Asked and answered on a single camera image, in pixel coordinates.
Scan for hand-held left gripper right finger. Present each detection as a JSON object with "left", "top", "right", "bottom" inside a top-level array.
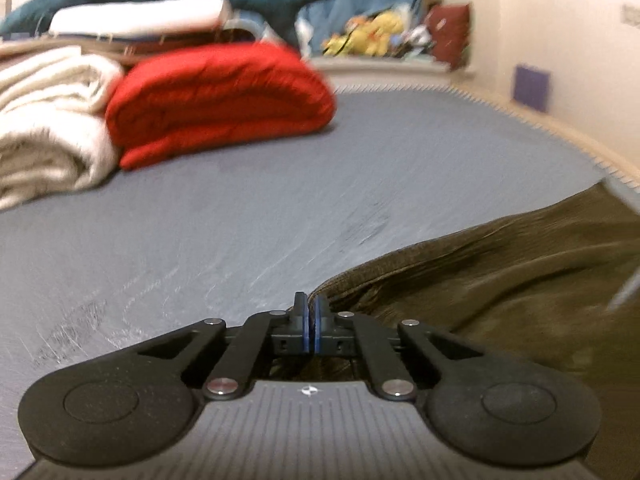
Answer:
[{"left": 310, "top": 294, "right": 482, "bottom": 403}]

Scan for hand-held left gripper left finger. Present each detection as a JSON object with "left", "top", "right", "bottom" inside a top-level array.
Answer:
[{"left": 137, "top": 292, "right": 310, "bottom": 402}]

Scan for olive green fleece pants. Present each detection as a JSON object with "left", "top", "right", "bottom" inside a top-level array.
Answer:
[{"left": 270, "top": 179, "right": 640, "bottom": 480}]

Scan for red folded blanket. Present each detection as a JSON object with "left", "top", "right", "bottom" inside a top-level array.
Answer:
[{"left": 105, "top": 41, "right": 337, "bottom": 171}]

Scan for stone window ledge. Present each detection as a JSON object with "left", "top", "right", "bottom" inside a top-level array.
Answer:
[{"left": 310, "top": 55, "right": 453, "bottom": 80}]

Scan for yellow orange plush toy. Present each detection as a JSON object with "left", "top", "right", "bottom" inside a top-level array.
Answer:
[{"left": 321, "top": 34, "right": 362, "bottom": 58}]

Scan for black white panda plush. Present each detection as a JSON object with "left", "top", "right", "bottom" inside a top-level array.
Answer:
[{"left": 400, "top": 25, "right": 432, "bottom": 57}]

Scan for yellow bear plush toy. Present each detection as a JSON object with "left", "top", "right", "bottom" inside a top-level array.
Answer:
[{"left": 350, "top": 11, "right": 407, "bottom": 57}]

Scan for dark red cushion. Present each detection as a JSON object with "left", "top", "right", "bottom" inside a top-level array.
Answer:
[{"left": 426, "top": 3, "right": 474, "bottom": 71}]

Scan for dark patterned folded cloth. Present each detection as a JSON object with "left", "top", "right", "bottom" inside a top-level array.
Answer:
[{"left": 0, "top": 19, "right": 268, "bottom": 67}]

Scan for cream folded blanket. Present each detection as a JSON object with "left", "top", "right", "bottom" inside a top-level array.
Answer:
[{"left": 0, "top": 46, "right": 127, "bottom": 211}]

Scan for white folded cloth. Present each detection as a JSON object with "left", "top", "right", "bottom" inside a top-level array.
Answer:
[{"left": 47, "top": 0, "right": 235, "bottom": 39}]

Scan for wooden bed frame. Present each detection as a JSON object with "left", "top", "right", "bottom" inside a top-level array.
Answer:
[{"left": 445, "top": 71, "right": 640, "bottom": 173}]

